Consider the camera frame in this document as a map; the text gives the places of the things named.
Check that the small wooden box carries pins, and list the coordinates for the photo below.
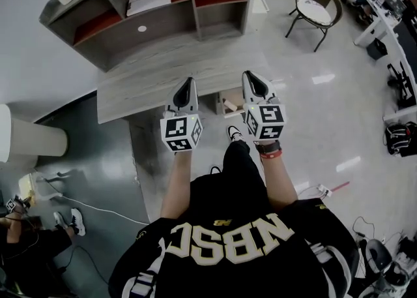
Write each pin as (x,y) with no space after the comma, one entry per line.
(233,114)

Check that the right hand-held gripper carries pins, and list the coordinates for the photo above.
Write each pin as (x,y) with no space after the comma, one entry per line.
(265,120)

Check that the person's left forearm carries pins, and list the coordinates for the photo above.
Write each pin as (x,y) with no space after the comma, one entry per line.
(176,186)

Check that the long white office desk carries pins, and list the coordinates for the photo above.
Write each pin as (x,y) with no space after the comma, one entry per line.
(374,6)

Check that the dark round metal chair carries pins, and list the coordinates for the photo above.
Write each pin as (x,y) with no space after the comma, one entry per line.
(335,6)

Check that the white plastic stool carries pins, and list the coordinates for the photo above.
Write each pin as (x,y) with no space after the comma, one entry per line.
(42,186)

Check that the small black box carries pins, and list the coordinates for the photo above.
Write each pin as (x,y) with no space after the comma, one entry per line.
(377,49)

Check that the grey wooden shelf unit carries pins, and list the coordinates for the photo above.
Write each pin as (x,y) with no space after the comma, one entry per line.
(163,39)

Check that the person's black trousers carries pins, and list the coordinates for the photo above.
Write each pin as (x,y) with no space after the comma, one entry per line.
(238,176)

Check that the beige cylinder column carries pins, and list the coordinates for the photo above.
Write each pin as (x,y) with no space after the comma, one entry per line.
(29,137)

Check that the black and white device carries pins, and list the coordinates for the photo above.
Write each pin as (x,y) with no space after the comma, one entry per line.
(378,254)

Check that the white paper stack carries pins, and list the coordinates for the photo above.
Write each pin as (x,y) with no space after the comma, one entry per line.
(148,1)

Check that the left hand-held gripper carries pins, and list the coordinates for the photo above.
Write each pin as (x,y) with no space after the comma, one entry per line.
(180,130)

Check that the person's white shoe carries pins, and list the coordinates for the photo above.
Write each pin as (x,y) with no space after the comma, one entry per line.
(235,133)

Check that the black bag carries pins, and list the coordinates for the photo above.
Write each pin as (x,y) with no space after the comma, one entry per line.
(402,140)

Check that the black wristwatch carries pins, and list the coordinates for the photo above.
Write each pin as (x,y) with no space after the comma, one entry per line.
(268,146)

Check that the person's right forearm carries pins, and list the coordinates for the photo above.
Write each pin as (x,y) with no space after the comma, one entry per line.
(278,182)

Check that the white chair cushion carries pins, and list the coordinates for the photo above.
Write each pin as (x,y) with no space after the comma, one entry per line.
(314,11)

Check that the person's black lettered jersey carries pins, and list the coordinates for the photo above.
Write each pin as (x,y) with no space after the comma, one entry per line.
(234,257)

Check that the white power strip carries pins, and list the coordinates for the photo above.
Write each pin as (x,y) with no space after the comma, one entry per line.
(325,190)

